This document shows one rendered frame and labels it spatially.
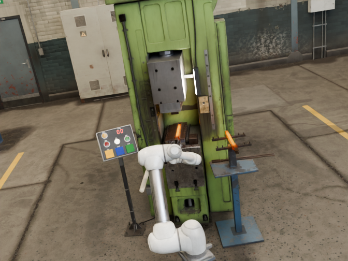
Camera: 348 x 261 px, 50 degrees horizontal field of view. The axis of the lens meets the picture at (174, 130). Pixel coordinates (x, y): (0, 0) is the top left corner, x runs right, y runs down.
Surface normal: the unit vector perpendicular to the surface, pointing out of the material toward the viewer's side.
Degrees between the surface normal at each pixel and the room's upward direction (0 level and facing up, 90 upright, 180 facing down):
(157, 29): 90
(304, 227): 0
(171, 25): 90
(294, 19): 90
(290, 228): 0
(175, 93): 90
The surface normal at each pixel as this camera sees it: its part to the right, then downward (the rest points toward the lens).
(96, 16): 0.07, 0.37
